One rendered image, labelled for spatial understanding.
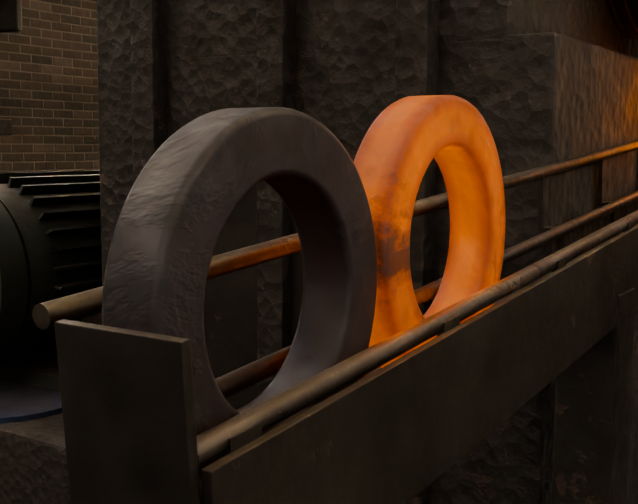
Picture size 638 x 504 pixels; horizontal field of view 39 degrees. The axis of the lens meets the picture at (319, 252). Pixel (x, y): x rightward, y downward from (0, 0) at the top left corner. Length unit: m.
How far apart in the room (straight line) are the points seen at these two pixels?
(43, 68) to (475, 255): 7.73
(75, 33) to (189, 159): 8.19
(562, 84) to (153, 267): 0.73
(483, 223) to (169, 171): 0.32
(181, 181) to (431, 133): 0.22
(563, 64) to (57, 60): 7.53
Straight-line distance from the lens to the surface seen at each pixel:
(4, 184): 1.96
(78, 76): 8.56
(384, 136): 0.55
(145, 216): 0.39
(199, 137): 0.41
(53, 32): 8.42
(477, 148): 0.64
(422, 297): 0.67
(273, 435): 0.41
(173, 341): 0.37
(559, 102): 1.04
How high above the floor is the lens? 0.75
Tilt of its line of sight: 7 degrees down
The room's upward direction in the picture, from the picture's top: straight up
